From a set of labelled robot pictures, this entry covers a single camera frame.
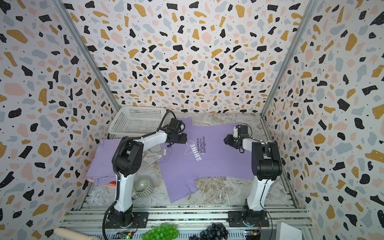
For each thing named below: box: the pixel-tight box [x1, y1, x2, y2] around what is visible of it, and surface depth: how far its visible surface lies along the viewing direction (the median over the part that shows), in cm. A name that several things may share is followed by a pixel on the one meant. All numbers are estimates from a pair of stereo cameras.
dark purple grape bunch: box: [189, 223, 229, 240], surface depth 69 cm
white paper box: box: [279, 222, 303, 240], surface depth 69 cm
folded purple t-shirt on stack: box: [86, 138, 122, 186], surface depth 86 cm
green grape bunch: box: [141, 223, 180, 240], surface depth 69 cm
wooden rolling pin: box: [53, 227, 101, 240], surface depth 70 cm
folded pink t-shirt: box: [105, 181, 117, 188], surface depth 83 cm
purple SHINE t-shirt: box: [159, 117, 255, 203], surface depth 97 cm
